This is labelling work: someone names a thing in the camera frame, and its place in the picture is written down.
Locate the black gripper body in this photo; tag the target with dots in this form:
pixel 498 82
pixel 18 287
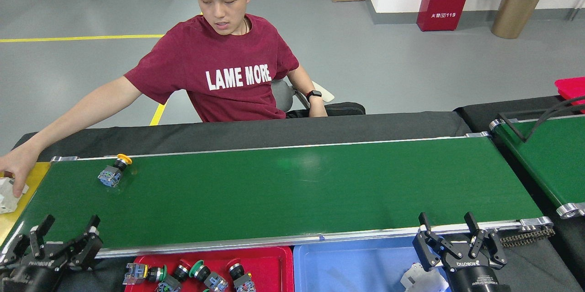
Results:
pixel 473 278
pixel 36 278

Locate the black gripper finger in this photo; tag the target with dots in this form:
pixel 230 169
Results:
pixel 425 251
pixel 18 253
pixel 496 251
pixel 89 248

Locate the plain white circuit breaker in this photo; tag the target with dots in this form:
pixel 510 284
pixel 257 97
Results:
pixel 420 280

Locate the green push button switch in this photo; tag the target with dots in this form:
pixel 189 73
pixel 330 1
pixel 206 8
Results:
pixel 135 273
pixel 215 281

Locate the white circuit breaker red levers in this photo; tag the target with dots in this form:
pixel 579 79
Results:
pixel 9 200

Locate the yellow push button switch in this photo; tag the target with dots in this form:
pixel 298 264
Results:
pixel 109 177

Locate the person's left forearm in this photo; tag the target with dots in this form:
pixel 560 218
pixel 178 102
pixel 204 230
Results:
pixel 304 82

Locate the person's right forearm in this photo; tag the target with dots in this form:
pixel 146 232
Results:
pixel 73 118

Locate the yellow plastic tray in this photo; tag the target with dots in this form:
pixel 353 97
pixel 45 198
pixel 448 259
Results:
pixel 3 224

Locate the blue plastic tray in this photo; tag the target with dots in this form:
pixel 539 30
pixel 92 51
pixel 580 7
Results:
pixel 352 269

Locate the short green conveyor belt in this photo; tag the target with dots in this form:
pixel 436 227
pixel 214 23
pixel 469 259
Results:
pixel 548 159

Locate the long green conveyor belt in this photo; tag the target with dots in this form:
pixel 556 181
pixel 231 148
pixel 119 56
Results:
pixel 297 191

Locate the red plastic tray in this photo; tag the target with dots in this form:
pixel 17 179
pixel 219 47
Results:
pixel 274 269

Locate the person's right hand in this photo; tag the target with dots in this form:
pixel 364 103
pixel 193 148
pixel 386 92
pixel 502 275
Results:
pixel 18 164

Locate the person's left hand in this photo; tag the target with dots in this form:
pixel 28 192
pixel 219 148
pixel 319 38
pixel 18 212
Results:
pixel 318 109

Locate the red plastic bin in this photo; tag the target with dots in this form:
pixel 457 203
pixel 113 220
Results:
pixel 571 87

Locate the black wristwatch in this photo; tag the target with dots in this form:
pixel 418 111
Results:
pixel 313 95

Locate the person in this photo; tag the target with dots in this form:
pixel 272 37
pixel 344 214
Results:
pixel 219 63

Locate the potted plant in gold pot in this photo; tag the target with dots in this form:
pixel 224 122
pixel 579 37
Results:
pixel 514 18

